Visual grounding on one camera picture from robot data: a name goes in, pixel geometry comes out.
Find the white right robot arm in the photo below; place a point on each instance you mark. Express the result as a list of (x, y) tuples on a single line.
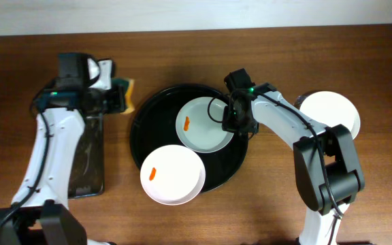
[(328, 174)]

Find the round black tray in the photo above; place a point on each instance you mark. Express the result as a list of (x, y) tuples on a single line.
[(154, 127)]

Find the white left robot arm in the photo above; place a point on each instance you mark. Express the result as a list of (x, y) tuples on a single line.
[(71, 104)]

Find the yellow green sponge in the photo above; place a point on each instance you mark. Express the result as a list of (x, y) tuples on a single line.
[(122, 101)]

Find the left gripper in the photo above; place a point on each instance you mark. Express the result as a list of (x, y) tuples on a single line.
[(117, 100)]

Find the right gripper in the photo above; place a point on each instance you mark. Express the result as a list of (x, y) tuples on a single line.
[(235, 120)]

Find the white plate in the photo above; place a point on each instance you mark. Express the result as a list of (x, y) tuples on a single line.
[(197, 131), (172, 175), (330, 108)]

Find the clear rectangular water container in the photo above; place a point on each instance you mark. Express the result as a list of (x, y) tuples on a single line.
[(87, 174)]

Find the white plate front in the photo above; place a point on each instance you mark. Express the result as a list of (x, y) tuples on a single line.
[(172, 175)]

